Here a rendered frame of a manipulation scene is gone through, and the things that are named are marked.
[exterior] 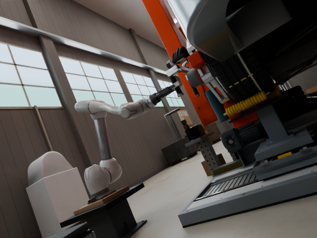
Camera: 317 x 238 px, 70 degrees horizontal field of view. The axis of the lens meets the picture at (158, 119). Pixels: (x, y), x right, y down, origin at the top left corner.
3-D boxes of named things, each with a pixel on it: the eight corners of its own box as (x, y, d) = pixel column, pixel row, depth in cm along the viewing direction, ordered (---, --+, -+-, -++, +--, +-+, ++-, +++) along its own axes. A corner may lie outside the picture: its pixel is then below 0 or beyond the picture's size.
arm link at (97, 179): (86, 197, 182) (76, 172, 185) (100, 190, 198) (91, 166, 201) (100, 191, 175) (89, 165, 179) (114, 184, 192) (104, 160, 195)
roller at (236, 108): (271, 96, 129) (266, 87, 130) (224, 119, 143) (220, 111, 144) (272, 97, 134) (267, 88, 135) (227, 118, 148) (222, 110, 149)
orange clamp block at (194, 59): (208, 63, 133) (203, 60, 125) (196, 70, 137) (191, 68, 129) (203, 52, 134) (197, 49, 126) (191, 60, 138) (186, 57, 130)
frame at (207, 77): (224, 99, 130) (184, 20, 138) (214, 105, 133) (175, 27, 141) (241, 99, 177) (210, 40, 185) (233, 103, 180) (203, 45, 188)
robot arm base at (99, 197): (83, 207, 178) (80, 200, 179) (103, 196, 197) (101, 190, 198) (97, 201, 169) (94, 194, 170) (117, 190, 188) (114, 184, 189)
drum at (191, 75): (218, 72, 150) (208, 54, 152) (191, 88, 160) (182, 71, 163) (223, 74, 162) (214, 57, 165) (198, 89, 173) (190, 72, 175)
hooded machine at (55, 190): (75, 223, 401) (51, 157, 420) (97, 215, 377) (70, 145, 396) (41, 243, 342) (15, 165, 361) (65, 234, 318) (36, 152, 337)
